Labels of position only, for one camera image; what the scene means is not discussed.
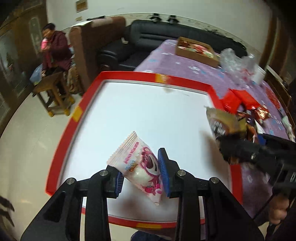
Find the cardboard box of snacks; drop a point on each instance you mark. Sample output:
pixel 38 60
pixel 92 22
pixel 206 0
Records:
pixel 197 51

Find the pink bear snack packet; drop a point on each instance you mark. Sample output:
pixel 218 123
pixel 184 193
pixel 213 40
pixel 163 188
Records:
pixel 138 164

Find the clear plastic bag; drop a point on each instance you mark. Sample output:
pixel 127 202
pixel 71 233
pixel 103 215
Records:
pixel 239 70

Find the wooden stool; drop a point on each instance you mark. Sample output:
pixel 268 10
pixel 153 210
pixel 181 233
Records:
pixel 54 94

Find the small gold wall plaque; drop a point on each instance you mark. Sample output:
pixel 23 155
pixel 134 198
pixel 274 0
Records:
pixel 81 5

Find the red tray with white base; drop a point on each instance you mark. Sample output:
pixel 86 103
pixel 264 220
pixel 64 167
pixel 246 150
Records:
pixel 164 111

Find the seated person in maroon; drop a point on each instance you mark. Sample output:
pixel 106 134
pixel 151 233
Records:
pixel 57 56

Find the black leather sofa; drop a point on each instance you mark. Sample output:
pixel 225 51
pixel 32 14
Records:
pixel 143 36

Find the red patterned snack bag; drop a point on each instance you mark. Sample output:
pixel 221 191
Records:
pixel 260 114

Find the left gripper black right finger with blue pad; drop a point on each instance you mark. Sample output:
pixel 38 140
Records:
pixel 225 218

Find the red snack packet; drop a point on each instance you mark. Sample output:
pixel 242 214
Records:
pixel 231 102
pixel 246 99

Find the wooden glass door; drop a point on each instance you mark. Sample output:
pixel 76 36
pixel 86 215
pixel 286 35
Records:
pixel 21 23

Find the brown armchair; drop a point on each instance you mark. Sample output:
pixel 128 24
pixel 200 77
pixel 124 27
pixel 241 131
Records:
pixel 87 38

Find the purple floral tablecloth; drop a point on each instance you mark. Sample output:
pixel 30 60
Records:
pixel 163 60

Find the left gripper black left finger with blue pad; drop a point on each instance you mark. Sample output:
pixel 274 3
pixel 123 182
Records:
pixel 60 217

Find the person's right hand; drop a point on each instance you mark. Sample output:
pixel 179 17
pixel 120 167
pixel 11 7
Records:
pixel 278 209

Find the gold brown snack packet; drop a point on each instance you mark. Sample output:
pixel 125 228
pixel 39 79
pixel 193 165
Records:
pixel 223 123

